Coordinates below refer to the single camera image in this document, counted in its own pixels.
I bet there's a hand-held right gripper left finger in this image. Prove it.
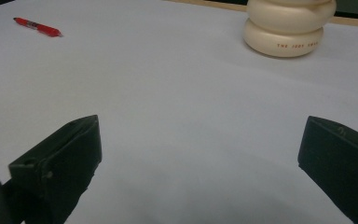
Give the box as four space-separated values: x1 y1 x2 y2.
8 114 103 224

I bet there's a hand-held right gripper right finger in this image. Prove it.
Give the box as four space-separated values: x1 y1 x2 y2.
297 115 358 224

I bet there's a red pen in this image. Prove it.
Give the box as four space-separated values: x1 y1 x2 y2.
12 17 63 38

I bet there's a cream ribbed pen holder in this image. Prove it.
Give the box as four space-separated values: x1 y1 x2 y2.
241 0 337 59

